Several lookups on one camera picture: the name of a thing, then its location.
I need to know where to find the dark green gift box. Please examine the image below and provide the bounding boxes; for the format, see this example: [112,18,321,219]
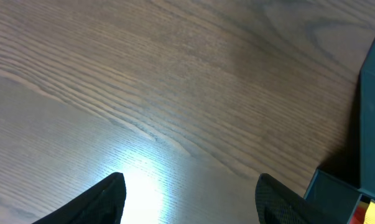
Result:
[304,38,375,223]

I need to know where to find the red Hacks candy bag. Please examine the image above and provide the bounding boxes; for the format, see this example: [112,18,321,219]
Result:
[350,206,367,224]

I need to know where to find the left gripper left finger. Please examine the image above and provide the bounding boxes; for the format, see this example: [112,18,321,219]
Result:
[34,172,126,224]

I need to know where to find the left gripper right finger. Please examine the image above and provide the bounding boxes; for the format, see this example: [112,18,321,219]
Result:
[255,173,338,224]

